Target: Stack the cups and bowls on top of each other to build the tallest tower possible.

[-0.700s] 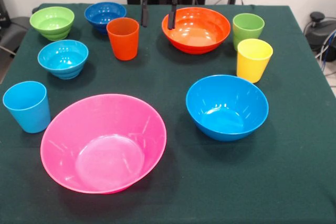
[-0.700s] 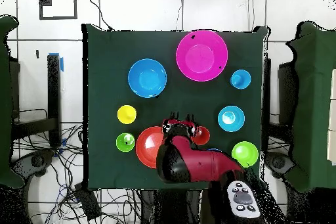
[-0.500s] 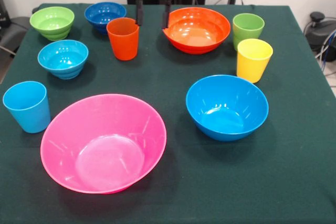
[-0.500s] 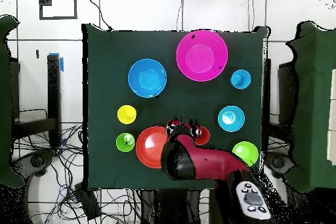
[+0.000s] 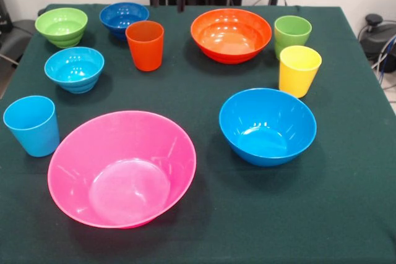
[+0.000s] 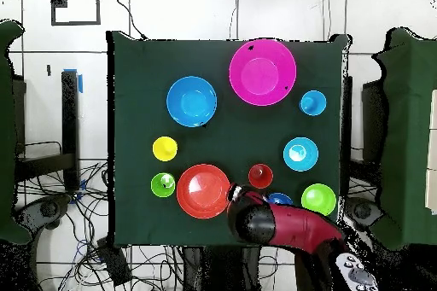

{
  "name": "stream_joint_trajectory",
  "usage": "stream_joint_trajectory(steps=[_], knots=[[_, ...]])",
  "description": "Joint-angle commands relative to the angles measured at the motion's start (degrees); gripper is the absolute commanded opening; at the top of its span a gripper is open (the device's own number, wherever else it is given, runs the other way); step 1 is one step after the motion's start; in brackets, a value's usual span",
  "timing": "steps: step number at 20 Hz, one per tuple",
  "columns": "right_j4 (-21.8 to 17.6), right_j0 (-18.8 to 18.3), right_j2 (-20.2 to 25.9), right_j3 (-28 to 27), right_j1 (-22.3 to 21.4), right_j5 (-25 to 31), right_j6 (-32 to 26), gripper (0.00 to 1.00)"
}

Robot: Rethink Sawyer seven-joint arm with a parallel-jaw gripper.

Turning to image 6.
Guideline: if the bundle of floor cables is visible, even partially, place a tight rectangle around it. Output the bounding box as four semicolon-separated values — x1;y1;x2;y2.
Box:
16;160;185;291

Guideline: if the large blue bowl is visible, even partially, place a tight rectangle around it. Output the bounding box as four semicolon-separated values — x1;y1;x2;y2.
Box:
166;75;219;128

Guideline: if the light blue cup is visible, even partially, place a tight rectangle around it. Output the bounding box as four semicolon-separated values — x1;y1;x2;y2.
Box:
299;90;328;117

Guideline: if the thin black floor cable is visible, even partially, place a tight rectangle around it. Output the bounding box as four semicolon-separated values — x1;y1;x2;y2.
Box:
111;0;149;40

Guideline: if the green ribbed bowl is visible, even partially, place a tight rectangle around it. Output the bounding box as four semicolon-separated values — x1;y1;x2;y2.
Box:
300;183;337;217

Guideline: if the black office chair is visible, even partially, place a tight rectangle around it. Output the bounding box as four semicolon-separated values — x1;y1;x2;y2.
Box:
344;196;385;232
15;195;73;234

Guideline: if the blue tape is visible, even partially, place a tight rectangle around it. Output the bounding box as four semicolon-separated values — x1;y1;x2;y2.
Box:
62;67;84;94

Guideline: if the black box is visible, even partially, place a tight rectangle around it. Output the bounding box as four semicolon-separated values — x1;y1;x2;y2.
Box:
96;236;133;288

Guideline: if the orange cup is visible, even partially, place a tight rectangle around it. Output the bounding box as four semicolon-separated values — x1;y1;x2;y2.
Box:
248;163;274;189

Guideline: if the black square floor frame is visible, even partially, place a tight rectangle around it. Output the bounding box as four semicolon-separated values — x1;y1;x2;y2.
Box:
50;0;102;26

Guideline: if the large orange bowl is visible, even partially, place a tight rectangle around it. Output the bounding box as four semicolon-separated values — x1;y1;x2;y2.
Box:
176;163;232;219

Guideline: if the green cup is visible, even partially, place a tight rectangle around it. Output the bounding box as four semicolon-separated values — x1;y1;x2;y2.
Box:
150;172;177;199

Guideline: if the yellow cup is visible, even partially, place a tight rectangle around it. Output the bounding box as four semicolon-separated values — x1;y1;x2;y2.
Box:
152;136;178;162

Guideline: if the large pink bowl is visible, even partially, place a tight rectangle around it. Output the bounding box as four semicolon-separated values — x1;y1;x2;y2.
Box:
228;38;297;107

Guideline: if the light blue ribbed bowl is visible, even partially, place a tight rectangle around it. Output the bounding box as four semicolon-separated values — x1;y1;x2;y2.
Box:
283;137;319;172

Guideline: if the dark blue ribbed bowl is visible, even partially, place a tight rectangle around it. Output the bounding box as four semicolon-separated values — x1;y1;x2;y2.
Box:
265;192;294;207

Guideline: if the black bench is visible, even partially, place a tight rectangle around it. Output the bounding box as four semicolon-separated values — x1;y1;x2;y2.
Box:
13;70;81;191

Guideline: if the dark green tablecloth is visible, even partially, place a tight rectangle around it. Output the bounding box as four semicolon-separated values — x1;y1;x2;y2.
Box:
107;30;349;247

